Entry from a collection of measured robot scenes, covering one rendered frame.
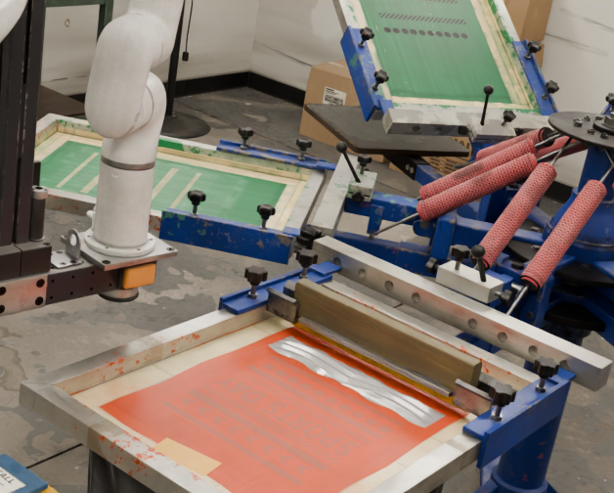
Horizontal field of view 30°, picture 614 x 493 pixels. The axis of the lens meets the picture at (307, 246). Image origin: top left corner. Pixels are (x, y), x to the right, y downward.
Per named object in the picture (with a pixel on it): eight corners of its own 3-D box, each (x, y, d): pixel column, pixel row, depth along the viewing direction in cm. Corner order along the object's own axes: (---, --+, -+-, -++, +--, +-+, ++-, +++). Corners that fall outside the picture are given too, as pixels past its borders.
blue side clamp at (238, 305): (234, 338, 221) (239, 306, 219) (214, 329, 224) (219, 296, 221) (328, 301, 244) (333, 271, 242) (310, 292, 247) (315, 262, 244)
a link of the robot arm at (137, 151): (166, 158, 204) (176, 70, 198) (136, 179, 192) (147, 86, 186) (115, 146, 206) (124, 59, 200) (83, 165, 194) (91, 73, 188)
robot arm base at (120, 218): (61, 229, 207) (67, 147, 201) (118, 219, 216) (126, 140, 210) (109, 262, 197) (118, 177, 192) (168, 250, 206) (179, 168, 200)
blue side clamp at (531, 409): (480, 470, 192) (489, 433, 189) (455, 456, 194) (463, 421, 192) (561, 413, 215) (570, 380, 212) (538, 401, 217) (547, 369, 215)
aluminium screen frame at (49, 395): (294, 584, 155) (299, 561, 154) (18, 402, 186) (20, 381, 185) (558, 404, 215) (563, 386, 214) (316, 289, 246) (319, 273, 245)
